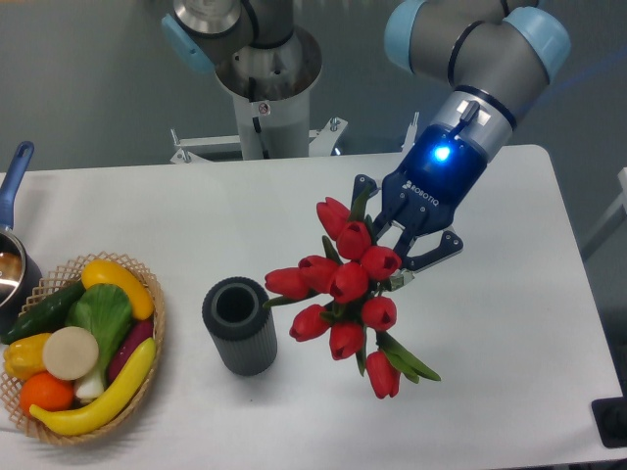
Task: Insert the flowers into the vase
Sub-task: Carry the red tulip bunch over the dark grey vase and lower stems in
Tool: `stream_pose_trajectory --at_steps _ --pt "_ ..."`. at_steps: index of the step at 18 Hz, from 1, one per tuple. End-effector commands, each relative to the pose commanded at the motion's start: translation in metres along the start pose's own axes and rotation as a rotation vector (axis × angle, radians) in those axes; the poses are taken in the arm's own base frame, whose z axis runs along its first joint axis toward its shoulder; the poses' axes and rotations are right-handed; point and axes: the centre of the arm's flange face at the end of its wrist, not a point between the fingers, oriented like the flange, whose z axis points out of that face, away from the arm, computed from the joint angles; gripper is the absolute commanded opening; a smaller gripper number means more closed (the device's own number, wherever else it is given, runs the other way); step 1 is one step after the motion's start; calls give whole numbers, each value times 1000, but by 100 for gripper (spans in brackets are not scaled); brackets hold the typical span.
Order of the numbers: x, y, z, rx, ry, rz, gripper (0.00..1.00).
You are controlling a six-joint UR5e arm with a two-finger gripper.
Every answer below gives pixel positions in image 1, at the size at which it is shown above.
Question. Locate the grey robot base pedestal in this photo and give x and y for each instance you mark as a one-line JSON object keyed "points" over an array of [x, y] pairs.
{"points": [[270, 91]]}

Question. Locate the yellow bell pepper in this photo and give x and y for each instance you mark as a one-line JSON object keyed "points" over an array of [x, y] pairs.
{"points": [[24, 358]]}

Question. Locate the blue handled saucepan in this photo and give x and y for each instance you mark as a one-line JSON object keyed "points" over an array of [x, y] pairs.
{"points": [[19, 272]]}

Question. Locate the white metal frame bracket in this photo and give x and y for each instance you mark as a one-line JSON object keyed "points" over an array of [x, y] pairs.
{"points": [[322, 142]]}

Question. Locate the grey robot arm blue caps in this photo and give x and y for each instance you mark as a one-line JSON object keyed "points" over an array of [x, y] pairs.
{"points": [[498, 57]]}

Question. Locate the red tulip bouquet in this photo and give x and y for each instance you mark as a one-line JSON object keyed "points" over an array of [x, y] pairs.
{"points": [[357, 275]]}

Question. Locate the green cucumber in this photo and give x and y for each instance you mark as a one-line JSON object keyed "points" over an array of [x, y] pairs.
{"points": [[47, 316]]}

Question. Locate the second robot arm joint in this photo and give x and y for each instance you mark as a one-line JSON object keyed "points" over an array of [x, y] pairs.
{"points": [[204, 34]]}

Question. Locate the purple sweet potato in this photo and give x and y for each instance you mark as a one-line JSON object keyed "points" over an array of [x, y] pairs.
{"points": [[141, 331]]}

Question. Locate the green bok choy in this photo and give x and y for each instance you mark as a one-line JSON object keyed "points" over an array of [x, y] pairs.
{"points": [[104, 310]]}

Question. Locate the yellow banana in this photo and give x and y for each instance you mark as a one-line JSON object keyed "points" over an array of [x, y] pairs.
{"points": [[109, 405]]}

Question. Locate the orange fruit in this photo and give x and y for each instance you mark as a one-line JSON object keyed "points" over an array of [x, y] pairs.
{"points": [[47, 392]]}

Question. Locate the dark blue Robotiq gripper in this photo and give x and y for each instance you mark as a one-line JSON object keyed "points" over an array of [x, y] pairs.
{"points": [[422, 195]]}

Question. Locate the beige round disc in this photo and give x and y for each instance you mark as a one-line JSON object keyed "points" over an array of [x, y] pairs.
{"points": [[70, 353]]}

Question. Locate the black device at table edge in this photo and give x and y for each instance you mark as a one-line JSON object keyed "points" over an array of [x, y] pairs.
{"points": [[610, 416]]}

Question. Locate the white object right edge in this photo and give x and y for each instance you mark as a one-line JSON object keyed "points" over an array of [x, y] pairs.
{"points": [[611, 219]]}

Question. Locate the dark grey ribbed vase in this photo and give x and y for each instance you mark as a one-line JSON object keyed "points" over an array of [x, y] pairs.
{"points": [[240, 325]]}

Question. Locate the woven wicker basket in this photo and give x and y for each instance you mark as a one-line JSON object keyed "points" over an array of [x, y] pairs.
{"points": [[63, 276]]}

